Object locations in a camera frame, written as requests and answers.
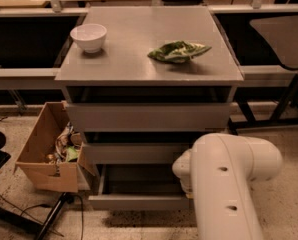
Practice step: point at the grey bottom drawer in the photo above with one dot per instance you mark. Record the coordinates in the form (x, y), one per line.
(139, 187)

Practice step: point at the green leaf-shaped dish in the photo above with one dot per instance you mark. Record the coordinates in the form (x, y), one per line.
(178, 52)

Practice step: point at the grey middle drawer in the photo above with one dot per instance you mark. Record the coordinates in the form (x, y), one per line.
(141, 153)

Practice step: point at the clutter inside cardboard box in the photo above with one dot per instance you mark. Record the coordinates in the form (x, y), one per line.
(66, 148)

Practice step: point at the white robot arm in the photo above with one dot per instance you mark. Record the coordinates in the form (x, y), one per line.
(215, 173)

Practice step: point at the white ceramic bowl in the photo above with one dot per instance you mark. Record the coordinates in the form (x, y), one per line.
(89, 37)

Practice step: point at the brown cardboard box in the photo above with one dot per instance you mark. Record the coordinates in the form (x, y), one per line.
(38, 156)

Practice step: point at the grey top drawer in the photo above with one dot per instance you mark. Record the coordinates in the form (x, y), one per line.
(148, 117)

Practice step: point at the grey drawer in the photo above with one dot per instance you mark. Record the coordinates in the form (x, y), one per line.
(139, 187)
(148, 117)
(141, 153)

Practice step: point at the black table leg frame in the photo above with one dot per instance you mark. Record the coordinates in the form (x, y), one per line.
(288, 99)

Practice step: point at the black tripod stand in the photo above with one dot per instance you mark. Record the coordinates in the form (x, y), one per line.
(46, 226)

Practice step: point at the grey drawer cabinet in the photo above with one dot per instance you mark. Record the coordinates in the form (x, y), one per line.
(122, 72)

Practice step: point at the grey tilted board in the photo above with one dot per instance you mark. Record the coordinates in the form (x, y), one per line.
(281, 33)

